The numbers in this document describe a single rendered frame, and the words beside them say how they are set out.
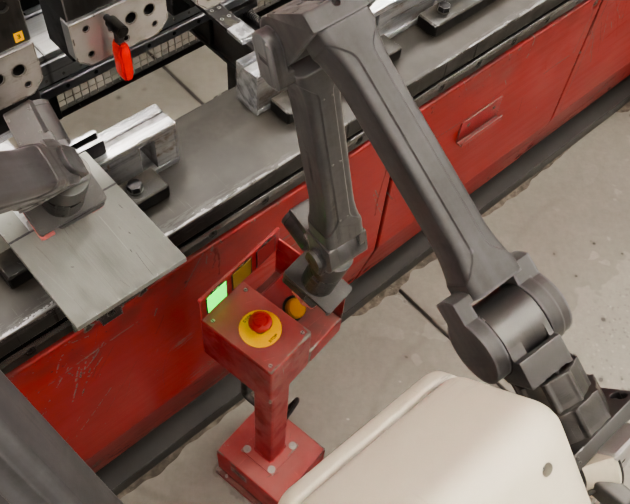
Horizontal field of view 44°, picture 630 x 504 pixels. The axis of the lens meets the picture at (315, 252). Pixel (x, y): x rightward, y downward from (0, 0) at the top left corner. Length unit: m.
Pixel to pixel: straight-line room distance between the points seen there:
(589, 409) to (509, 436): 0.23
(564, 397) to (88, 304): 0.63
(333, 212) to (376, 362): 1.18
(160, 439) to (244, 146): 0.89
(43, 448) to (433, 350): 1.74
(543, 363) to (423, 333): 1.46
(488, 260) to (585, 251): 1.78
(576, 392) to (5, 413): 0.52
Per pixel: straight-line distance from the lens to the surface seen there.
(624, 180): 2.80
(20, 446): 0.55
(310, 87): 0.88
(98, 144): 1.28
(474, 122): 1.94
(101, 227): 1.17
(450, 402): 0.65
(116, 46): 1.11
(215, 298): 1.30
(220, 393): 2.06
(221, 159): 1.40
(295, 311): 1.39
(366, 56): 0.77
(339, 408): 2.10
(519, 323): 0.79
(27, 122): 0.99
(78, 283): 1.12
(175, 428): 2.03
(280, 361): 1.28
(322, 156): 0.95
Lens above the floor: 1.92
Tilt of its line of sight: 55 degrees down
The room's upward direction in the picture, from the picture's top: 6 degrees clockwise
